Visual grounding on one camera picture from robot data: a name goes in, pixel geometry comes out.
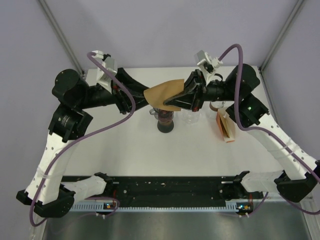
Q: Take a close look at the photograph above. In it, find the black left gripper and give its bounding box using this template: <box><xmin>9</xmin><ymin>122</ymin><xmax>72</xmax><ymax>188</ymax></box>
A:
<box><xmin>76</xmin><ymin>67</ymin><xmax>157</xmax><ymax>114</ymax></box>

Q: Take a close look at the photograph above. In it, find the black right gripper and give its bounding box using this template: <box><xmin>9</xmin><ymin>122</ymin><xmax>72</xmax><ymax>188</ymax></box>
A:
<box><xmin>163</xmin><ymin>70</ymin><xmax>239</xmax><ymax>114</ymax></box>

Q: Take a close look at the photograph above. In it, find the brown paper coffee filter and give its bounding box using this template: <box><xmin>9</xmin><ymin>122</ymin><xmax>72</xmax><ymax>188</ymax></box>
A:
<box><xmin>143</xmin><ymin>79</ymin><xmax>185</xmax><ymax>112</ymax></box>

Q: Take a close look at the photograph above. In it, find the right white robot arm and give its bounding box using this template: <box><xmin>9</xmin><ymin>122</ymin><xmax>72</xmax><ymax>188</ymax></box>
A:
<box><xmin>163</xmin><ymin>63</ymin><xmax>320</xmax><ymax>203</ymax></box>

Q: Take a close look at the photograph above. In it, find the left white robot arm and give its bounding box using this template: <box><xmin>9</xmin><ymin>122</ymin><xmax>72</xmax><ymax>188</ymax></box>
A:
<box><xmin>16</xmin><ymin>69</ymin><xmax>132</xmax><ymax>226</ymax></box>

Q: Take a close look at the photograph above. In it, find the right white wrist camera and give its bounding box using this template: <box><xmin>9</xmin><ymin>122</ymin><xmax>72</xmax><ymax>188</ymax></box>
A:
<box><xmin>194</xmin><ymin>50</ymin><xmax>223</xmax><ymax>79</ymax></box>

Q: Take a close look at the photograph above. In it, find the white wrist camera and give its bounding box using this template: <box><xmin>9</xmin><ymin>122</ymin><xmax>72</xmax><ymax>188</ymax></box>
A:
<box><xmin>194</xmin><ymin>50</ymin><xmax>223</xmax><ymax>79</ymax></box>
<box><xmin>90</xmin><ymin>50</ymin><xmax>118</xmax><ymax>92</ymax></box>

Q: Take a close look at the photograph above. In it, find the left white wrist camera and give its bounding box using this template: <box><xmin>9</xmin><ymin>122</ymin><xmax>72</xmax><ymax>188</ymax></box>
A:
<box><xmin>90</xmin><ymin>50</ymin><xmax>118</xmax><ymax>92</ymax></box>

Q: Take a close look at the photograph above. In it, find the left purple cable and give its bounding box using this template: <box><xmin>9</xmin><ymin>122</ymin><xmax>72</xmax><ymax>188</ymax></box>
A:
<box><xmin>29</xmin><ymin>50</ymin><xmax>137</xmax><ymax>228</ymax></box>

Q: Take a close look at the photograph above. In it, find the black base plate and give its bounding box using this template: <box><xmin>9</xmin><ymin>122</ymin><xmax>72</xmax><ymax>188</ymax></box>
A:
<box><xmin>60</xmin><ymin>173</ymin><xmax>265</xmax><ymax>208</ymax></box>

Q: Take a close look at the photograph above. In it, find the aluminium frame rail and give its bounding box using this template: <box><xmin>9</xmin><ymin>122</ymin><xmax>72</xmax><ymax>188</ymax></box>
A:
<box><xmin>36</xmin><ymin>0</ymin><xmax>85</xmax><ymax>76</ymax></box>

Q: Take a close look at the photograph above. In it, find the grey cable duct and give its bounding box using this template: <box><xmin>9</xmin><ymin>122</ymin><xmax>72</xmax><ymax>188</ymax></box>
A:
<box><xmin>70</xmin><ymin>201</ymin><xmax>254</xmax><ymax>213</ymax></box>

